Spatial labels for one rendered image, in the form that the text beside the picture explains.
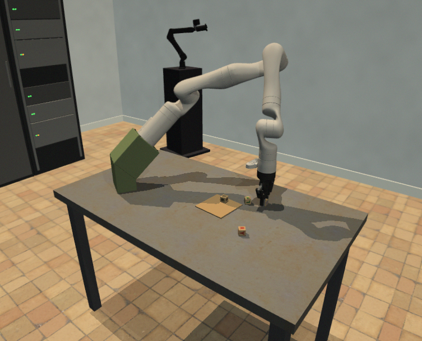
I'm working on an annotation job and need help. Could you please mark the tan flat mat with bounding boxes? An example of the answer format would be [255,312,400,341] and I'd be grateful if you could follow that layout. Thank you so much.
[195,194,242,219]

